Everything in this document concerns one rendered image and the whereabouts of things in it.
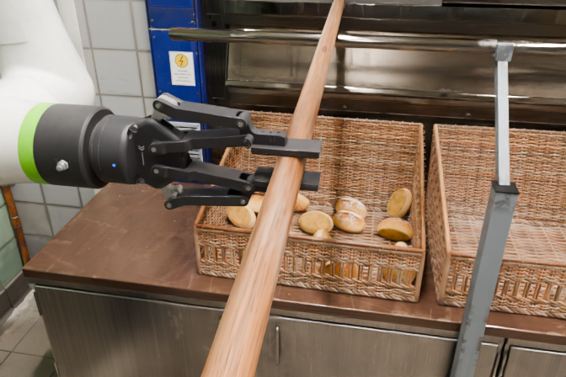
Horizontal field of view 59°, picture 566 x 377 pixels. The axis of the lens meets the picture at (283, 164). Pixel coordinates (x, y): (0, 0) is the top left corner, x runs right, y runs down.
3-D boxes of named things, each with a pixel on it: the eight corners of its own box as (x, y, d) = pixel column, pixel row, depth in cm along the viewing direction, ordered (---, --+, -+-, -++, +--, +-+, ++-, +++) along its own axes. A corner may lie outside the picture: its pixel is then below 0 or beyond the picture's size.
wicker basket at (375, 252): (243, 184, 171) (240, 108, 158) (413, 201, 161) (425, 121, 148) (193, 276, 128) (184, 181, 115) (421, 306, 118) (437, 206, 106)
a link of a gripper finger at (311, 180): (251, 178, 53) (252, 185, 53) (317, 185, 52) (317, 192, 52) (258, 166, 55) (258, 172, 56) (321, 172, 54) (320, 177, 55)
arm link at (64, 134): (39, 204, 54) (18, 124, 50) (93, 156, 64) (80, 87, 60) (91, 209, 53) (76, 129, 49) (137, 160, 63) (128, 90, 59)
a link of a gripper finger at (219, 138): (164, 141, 56) (161, 130, 56) (260, 133, 54) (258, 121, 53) (150, 156, 53) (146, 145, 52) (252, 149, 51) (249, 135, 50)
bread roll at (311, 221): (331, 236, 139) (333, 237, 144) (333, 212, 140) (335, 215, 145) (296, 231, 141) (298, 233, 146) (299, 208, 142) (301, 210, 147)
